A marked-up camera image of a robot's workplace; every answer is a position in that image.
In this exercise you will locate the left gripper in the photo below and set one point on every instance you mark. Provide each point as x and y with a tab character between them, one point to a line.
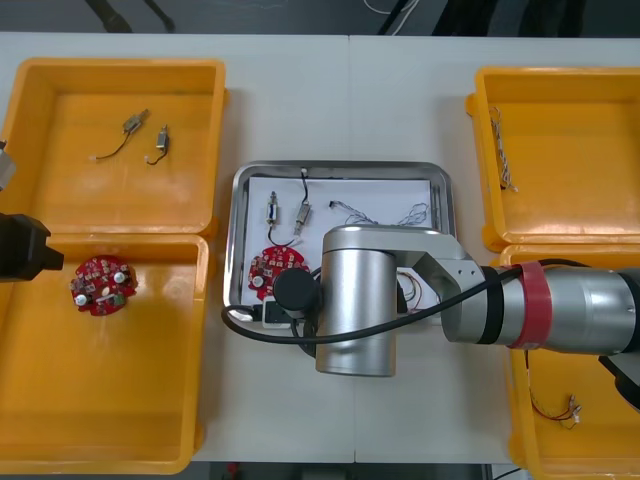
22	247

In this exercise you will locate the small metal solenoid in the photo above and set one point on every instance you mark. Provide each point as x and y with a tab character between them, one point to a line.
162	137
136	121
302	215

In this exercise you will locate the silver and black right arm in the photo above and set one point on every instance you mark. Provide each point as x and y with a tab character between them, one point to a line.
355	300

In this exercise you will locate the round red circuit board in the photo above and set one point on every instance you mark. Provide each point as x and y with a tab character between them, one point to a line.
100	280
265	270

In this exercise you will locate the yellow-orange plastic bin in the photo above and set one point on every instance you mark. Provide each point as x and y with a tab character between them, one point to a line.
125	200
560	215
100	400
600	440

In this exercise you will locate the steel tray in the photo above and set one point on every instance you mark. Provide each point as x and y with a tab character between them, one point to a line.
232	240

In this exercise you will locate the metal solenoid blue label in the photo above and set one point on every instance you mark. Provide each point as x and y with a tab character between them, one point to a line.
272	210

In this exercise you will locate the black stand leg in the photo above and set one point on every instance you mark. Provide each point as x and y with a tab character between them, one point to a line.
110	15
162	15

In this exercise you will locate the white paper sheet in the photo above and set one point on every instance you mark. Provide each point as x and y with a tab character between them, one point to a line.
360	192

